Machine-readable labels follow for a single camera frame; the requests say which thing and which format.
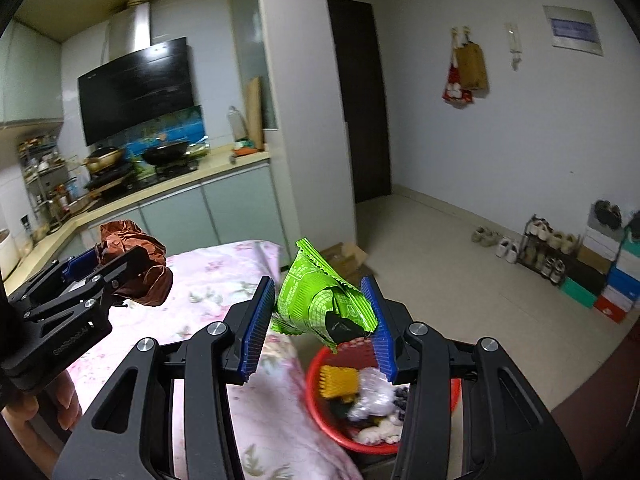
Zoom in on white crumpled tissue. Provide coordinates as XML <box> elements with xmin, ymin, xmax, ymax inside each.
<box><xmin>357</xmin><ymin>417</ymin><xmax>403</xmax><ymax>446</ymax></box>

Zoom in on grey electrical panel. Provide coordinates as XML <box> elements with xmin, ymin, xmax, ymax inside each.
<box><xmin>542</xmin><ymin>5</ymin><xmax>604</xmax><ymax>57</ymax></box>

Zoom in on clear plastic bag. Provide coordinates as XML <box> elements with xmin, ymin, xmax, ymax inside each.
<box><xmin>346</xmin><ymin>366</ymin><xmax>412</xmax><ymax>423</ymax></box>

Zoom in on pink floral blanket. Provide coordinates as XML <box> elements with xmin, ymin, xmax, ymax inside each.
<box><xmin>65</xmin><ymin>239</ymin><xmax>363</xmax><ymax>480</ymax></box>

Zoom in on dark door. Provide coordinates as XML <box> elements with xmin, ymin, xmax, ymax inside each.
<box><xmin>326</xmin><ymin>0</ymin><xmax>392</xmax><ymax>205</ymax></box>

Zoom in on brown plastic bag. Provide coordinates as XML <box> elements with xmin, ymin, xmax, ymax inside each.
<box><xmin>97</xmin><ymin>219</ymin><xmax>174</xmax><ymax>307</ymax></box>

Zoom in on person's left hand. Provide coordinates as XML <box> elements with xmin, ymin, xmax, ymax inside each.
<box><xmin>0</xmin><ymin>367</ymin><xmax>83</xmax><ymax>443</ymax></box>

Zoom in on frosted glass panel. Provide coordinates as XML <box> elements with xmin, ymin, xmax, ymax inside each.
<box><xmin>230</xmin><ymin>0</ymin><xmax>278</xmax><ymax>131</ymax></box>

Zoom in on black shoe rack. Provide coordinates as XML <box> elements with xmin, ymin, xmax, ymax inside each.
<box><xmin>517</xmin><ymin>215</ymin><xmax>581</xmax><ymax>286</ymax></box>

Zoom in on pair of white shoes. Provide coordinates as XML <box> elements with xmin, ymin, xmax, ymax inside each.
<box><xmin>496</xmin><ymin>238</ymin><xmax>521</xmax><ymax>263</ymax></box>

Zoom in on induction cooker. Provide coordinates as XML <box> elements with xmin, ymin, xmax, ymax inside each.
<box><xmin>86</xmin><ymin>169</ymin><xmax>138</xmax><ymax>193</ymax></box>

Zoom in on upper kitchen cabinet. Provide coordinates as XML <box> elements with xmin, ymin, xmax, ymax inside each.
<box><xmin>0</xmin><ymin>20</ymin><xmax>65</xmax><ymax>128</ymax></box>

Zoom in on black wok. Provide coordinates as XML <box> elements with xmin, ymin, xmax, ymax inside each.
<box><xmin>141</xmin><ymin>141</ymin><xmax>190</xmax><ymax>167</ymax></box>

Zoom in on brown paper bag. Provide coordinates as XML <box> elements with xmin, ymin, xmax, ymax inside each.
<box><xmin>454</xmin><ymin>40</ymin><xmax>488</xmax><ymax>92</ymax></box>

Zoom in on black cooktop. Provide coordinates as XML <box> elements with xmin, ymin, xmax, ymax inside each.
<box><xmin>135</xmin><ymin>160</ymin><xmax>201</xmax><ymax>183</ymax></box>

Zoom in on yellow foam net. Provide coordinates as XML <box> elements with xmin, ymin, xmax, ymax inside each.
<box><xmin>319</xmin><ymin>365</ymin><xmax>361</xmax><ymax>401</ymax></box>

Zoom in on clear plastic bottle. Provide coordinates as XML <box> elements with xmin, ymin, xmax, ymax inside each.
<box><xmin>227</xmin><ymin>106</ymin><xmax>247</xmax><ymax>143</ymax></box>

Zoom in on red plastic basket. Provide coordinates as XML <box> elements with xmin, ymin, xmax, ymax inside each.
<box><xmin>306</xmin><ymin>337</ymin><xmax>463</xmax><ymax>456</ymax></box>

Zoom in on metal spice rack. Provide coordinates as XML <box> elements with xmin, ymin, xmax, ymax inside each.
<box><xmin>19</xmin><ymin>135</ymin><xmax>71</xmax><ymax>231</ymax></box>

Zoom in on white intercom phone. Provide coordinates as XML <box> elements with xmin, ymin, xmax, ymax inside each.
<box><xmin>505</xmin><ymin>22</ymin><xmax>523</xmax><ymax>70</ymax></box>

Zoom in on green snack wrapper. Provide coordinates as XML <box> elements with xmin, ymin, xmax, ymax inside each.
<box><xmin>271</xmin><ymin>238</ymin><xmax>377</xmax><ymax>353</ymax></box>

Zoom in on black range hood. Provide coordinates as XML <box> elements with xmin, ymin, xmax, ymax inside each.
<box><xmin>77</xmin><ymin>0</ymin><xmax>196</xmax><ymax>147</ymax></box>

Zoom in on golden cooking pot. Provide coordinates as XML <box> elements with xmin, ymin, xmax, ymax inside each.
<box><xmin>82</xmin><ymin>146</ymin><xmax>126</xmax><ymax>173</ymax></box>

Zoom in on white rice cooker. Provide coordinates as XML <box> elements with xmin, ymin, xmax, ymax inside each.
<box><xmin>0</xmin><ymin>227</ymin><xmax>21</xmax><ymax>281</ymax></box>

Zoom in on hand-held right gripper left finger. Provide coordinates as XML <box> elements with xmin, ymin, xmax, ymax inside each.
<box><xmin>57</xmin><ymin>276</ymin><xmax>277</xmax><ymax>480</ymax></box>

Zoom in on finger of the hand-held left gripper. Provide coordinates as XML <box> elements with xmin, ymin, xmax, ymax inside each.
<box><xmin>22</xmin><ymin>246</ymin><xmax>151</xmax><ymax>326</ymax></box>
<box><xmin>7</xmin><ymin>247</ymin><xmax>103</xmax><ymax>306</ymax></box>

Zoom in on stack of shoe boxes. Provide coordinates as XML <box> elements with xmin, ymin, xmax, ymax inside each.
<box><xmin>560</xmin><ymin>225</ymin><xmax>640</xmax><ymax>323</ymax></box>

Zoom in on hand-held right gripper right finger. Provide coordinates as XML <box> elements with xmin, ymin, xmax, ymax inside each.
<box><xmin>360</xmin><ymin>275</ymin><xmax>583</xmax><ymax>480</ymax></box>

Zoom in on red hanging bag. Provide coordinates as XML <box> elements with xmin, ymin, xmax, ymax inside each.
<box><xmin>441</xmin><ymin>47</ymin><xmax>475</xmax><ymax>108</ymax></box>

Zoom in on wooden cutting board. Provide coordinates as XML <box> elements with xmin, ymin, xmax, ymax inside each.
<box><xmin>243</xmin><ymin>76</ymin><xmax>264</xmax><ymax>151</ymax></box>

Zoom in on pair of black shoes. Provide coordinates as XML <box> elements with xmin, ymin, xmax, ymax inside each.
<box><xmin>592</xmin><ymin>200</ymin><xmax>623</xmax><ymax>226</ymax></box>

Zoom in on kitchen base cabinets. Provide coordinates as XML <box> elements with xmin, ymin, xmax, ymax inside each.
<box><xmin>0</xmin><ymin>152</ymin><xmax>286</xmax><ymax>281</ymax></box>

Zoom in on cardboard box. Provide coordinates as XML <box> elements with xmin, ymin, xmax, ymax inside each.
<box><xmin>317</xmin><ymin>242</ymin><xmax>370</xmax><ymax>281</ymax></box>

